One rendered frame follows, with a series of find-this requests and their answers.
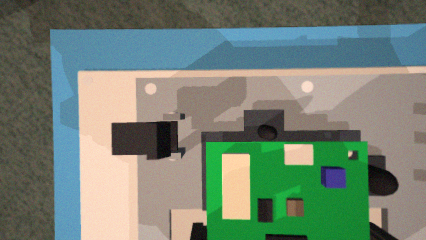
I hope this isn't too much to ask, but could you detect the green circuit board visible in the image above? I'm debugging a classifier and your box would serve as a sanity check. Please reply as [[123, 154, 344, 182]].
[[206, 141, 370, 240]]

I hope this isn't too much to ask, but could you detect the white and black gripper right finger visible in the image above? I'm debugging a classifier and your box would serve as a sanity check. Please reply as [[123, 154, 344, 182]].
[[369, 222, 398, 240]]

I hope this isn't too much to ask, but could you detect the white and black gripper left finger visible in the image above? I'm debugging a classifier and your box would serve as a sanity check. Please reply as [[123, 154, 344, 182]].
[[190, 222, 207, 240]]

